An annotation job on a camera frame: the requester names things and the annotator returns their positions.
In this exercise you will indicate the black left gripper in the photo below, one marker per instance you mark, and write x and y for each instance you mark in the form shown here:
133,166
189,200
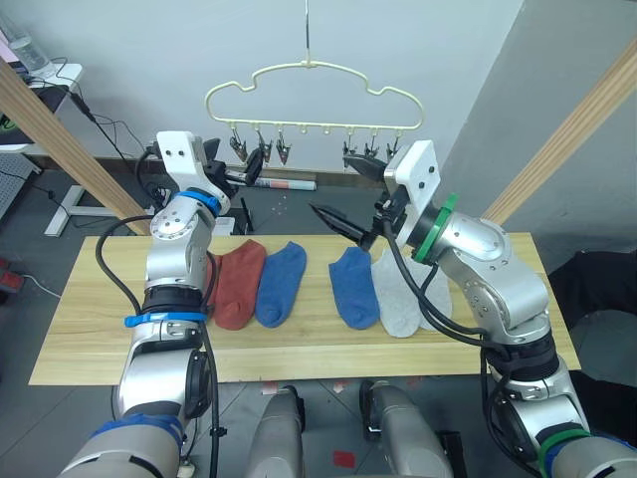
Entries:
223,176

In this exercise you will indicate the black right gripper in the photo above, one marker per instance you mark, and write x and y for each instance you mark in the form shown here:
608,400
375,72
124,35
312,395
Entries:
392,209

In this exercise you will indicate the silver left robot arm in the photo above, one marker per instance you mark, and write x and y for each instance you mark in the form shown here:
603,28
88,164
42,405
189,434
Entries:
169,264

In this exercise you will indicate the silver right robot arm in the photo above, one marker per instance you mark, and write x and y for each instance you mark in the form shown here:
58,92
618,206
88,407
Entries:
502,284

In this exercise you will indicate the metal hanger clip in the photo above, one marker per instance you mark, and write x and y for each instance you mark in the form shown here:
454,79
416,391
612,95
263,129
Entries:
239,147
349,149
393,147
371,148
283,148
267,149

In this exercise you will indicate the cream cloud-shaped clip hanger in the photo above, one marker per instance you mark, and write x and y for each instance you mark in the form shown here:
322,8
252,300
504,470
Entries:
278,68

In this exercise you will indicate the rolled paper tube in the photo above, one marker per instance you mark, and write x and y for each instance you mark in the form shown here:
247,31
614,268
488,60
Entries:
288,184

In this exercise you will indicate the blue ankle sock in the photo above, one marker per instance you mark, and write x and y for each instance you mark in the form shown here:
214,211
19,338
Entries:
353,289
281,289

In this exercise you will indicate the red-orange ankle sock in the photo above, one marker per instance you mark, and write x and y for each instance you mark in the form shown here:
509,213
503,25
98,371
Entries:
239,289

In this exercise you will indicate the white desk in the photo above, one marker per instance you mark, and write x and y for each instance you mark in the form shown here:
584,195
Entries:
69,199

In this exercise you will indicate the slanted wooden beam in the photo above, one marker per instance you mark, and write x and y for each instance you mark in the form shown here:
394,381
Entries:
64,144
567,129

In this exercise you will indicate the white pegboard panel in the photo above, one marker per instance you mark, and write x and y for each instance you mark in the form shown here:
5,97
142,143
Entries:
12,179

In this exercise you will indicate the clear plastic water bottle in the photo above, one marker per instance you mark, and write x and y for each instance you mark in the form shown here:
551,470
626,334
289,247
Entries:
27,50

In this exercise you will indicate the silver robot leg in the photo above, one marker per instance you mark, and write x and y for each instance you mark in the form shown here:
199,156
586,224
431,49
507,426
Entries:
278,438
403,433

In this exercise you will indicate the red floor device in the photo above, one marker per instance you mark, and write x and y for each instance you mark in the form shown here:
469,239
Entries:
9,279

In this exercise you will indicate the red floor tape square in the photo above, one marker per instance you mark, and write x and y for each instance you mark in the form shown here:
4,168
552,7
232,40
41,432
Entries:
344,458

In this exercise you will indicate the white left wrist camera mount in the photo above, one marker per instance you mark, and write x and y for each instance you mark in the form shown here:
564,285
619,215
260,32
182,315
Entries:
181,154

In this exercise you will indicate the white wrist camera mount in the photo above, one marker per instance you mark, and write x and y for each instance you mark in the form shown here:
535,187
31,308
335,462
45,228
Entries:
181,154
418,171

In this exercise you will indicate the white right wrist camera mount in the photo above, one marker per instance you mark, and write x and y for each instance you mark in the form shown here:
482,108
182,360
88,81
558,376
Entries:
418,171

